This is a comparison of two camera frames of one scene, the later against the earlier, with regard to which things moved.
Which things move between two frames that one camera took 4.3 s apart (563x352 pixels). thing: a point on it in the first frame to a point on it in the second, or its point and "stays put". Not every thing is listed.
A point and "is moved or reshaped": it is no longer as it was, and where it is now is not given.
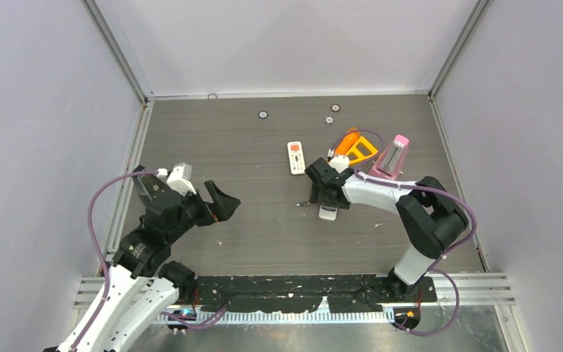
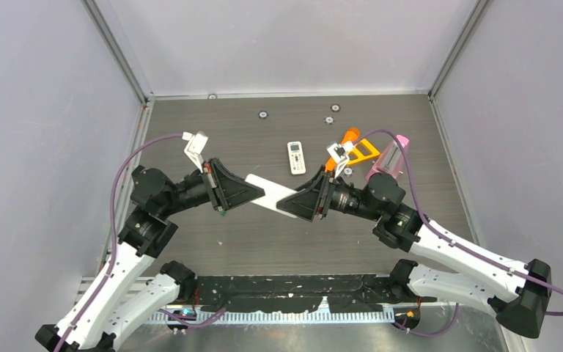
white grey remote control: x=328 y=213 is moved or reshaped
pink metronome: x=389 y=161 stays put
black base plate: x=267 y=293 stays put
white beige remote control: x=296 y=158 stays put
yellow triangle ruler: x=358 y=152 stays put
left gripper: x=222 y=207 to x=225 y=188
